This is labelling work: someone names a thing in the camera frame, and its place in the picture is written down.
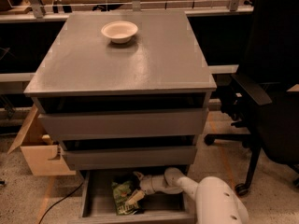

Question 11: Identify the black office chair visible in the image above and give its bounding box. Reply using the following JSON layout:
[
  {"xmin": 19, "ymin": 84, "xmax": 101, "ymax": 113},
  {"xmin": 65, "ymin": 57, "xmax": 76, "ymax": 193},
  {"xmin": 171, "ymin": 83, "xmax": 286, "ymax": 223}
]
[{"xmin": 204, "ymin": 0, "xmax": 299, "ymax": 196}]

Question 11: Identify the middle grey drawer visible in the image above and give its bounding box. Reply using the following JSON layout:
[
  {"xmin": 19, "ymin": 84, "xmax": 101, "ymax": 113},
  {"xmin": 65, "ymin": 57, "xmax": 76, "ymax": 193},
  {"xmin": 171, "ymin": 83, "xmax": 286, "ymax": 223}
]
[{"xmin": 63, "ymin": 136, "xmax": 197, "ymax": 170}]

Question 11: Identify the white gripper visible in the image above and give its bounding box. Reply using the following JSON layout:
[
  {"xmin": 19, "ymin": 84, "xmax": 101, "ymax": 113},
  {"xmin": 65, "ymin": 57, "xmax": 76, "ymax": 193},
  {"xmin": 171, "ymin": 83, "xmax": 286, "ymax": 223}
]
[{"xmin": 125, "ymin": 171, "xmax": 169, "ymax": 205}]

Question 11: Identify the black floor cable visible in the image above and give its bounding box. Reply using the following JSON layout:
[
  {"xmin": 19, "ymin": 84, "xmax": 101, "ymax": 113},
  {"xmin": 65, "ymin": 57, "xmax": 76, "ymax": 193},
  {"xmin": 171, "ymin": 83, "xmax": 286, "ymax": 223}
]
[{"xmin": 37, "ymin": 180, "xmax": 86, "ymax": 224}]

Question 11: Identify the cardboard box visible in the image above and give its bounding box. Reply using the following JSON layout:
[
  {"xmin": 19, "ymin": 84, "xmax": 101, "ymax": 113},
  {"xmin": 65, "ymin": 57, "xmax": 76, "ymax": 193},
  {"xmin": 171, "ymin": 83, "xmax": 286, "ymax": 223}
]
[{"xmin": 7, "ymin": 105, "xmax": 76, "ymax": 176}]

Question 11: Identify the white paper bowl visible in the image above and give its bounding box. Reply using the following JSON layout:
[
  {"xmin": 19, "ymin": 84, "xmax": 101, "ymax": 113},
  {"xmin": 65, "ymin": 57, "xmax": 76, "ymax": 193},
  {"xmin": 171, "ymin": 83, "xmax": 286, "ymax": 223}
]
[{"xmin": 101, "ymin": 21, "xmax": 138, "ymax": 44}]

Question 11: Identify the grey drawer cabinet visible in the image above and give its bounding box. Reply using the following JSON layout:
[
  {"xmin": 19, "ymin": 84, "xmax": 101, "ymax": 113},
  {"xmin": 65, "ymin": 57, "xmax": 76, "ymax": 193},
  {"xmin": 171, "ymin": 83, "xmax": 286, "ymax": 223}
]
[{"xmin": 23, "ymin": 10, "xmax": 218, "ymax": 224}]

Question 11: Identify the grey drawer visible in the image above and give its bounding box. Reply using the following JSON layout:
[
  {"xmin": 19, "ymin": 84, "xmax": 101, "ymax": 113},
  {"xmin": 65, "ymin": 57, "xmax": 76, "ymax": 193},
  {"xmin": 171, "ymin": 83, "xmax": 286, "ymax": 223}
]
[
  {"xmin": 32, "ymin": 92, "xmax": 212, "ymax": 142},
  {"xmin": 63, "ymin": 136, "xmax": 197, "ymax": 170}
]

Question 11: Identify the green jalapeno chip bag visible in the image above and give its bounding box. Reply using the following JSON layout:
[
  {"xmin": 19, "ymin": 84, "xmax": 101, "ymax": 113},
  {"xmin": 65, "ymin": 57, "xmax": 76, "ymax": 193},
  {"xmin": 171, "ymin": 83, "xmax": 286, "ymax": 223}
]
[{"xmin": 111, "ymin": 181, "xmax": 141, "ymax": 216}]

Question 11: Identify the open bottom drawer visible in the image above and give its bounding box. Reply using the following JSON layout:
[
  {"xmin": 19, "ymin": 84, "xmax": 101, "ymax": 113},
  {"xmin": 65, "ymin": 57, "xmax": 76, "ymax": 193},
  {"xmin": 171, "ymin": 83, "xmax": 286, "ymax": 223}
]
[{"xmin": 70, "ymin": 169, "xmax": 197, "ymax": 224}]

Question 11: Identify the top grey drawer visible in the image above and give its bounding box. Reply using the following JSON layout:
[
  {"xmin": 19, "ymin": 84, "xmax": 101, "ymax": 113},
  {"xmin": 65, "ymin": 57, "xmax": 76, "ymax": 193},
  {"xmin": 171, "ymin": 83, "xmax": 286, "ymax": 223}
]
[{"xmin": 32, "ymin": 92, "xmax": 212, "ymax": 142}]

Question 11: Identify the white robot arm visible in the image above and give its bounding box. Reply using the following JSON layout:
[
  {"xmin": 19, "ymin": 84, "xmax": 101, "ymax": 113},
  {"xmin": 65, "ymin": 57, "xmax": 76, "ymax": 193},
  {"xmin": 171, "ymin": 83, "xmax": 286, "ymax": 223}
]
[{"xmin": 125, "ymin": 167, "xmax": 249, "ymax": 224}]

